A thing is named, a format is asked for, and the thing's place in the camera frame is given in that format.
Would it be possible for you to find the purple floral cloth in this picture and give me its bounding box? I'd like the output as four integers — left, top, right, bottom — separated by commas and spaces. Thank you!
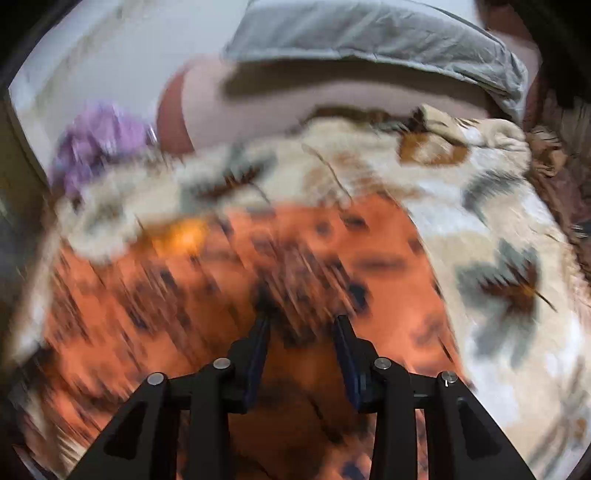
48, 103, 157, 197

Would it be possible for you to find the orange floral garment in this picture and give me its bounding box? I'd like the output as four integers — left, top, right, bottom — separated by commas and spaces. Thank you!
24, 194, 462, 479

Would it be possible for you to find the pink and maroon bolster pillow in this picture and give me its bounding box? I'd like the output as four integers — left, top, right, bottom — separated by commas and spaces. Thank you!
156, 56, 502, 154

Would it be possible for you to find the beige leaf-print blanket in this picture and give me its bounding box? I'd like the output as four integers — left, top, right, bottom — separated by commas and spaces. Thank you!
5, 113, 590, 479

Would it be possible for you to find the grey pillow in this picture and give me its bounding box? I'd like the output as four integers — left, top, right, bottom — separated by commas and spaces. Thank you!
224, 0, 529, 122

